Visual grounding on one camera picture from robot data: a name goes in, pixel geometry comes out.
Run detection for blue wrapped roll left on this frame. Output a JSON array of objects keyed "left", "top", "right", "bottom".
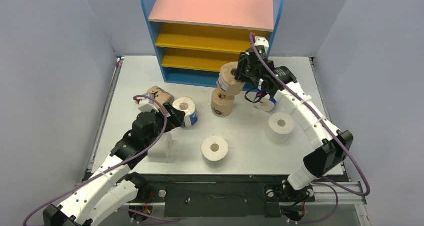
[{"left": 172, "top": 97, "right": 198, "bottom": 127}]

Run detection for brown printed paper roll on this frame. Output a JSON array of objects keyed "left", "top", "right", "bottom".
[{"left": 147, "top": 86, "right": 175, "bottom": 105}]

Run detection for white roll centre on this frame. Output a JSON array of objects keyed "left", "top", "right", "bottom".
[{"left": 200, "top": 135, "right": 229, "bottom": 162}]

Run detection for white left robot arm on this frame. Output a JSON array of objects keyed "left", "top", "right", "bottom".
[{"left": 43, "top": 103, "right": 186, "bottom": 226}]

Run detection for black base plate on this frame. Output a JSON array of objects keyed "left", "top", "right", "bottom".
[{"left": 112, "top": 173, "right": 336, "bottom": 219}]

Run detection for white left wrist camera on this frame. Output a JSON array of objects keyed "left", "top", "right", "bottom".
[{"left": 133, "top": 95, "right": 159, "bottom": 112}]

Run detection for white roll right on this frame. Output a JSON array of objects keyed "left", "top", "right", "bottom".
[{"left": 265, "top": 112, "right": 295, "bottom": 143}]

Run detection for blue wrapped roll right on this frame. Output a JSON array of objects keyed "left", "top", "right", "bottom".
[{"left": 254, "top": 90, "right": 277, "bottom": 112}]

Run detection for purple cable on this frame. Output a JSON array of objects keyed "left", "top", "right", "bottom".
[
  {"left": 23, "top": 95, "right": 181, "bottom": 226},
  {"left": 249, "top": 32, "right": 371, "bottom": 224}
]

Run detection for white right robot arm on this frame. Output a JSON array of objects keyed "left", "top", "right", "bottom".
[{"left": 235, "top": 46, "right": 354, "bottom": 200}]

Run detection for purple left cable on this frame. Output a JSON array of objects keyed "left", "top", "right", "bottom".
[{"left": 23, "top": 95, "right": 181, "bottom": 226}]

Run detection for blue shelf with coloured boards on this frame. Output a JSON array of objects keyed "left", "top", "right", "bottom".
[{"left": 140, "top": 0, "right": 285, "bottom": 87}]

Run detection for white roll lying left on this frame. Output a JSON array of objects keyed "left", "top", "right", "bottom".
[{"left": 148, "top": 132, "right": 173, "bottom": 158}]

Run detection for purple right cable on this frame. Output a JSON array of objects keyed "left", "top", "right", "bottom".
[{"left": 249, "top": 32, "right": 371, "bottom": 224}]

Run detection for blue wrapped roll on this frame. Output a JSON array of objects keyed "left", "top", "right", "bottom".
[
  {"left": 172, "top": 97, "right": 198, "bottom": 127},
  {"left": 254, "top": 90, "right": 277, "bottom": 112}
]

